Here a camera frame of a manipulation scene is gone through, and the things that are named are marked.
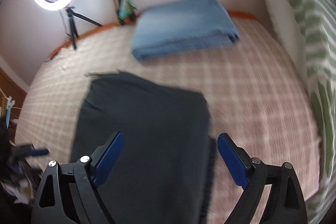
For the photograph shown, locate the folded blue jeans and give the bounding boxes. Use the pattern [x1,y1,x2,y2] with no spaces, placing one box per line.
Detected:
[131,0,240,61]

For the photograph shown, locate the black ring light cable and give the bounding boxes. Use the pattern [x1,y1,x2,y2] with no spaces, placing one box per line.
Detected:
[44,9,73,63]

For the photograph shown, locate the dark green pants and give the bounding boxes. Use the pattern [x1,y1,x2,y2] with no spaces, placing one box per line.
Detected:
[70,72,215,223]

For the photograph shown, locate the black mini tripod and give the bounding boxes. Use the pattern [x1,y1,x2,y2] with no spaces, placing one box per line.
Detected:
[65,7,102,51]

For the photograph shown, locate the green striped white pillow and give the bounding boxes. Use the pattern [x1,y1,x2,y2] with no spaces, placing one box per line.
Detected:
[265,0,335,223]

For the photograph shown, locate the plaid bed cover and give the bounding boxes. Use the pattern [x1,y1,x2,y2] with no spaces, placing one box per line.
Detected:
[15,18,320,223]

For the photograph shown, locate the white clip desk lamp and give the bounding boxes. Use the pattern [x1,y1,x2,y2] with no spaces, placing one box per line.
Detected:
[0,89,15,117]

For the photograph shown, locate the wooden door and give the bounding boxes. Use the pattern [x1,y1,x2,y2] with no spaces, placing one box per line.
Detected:
[0,69,27,119]

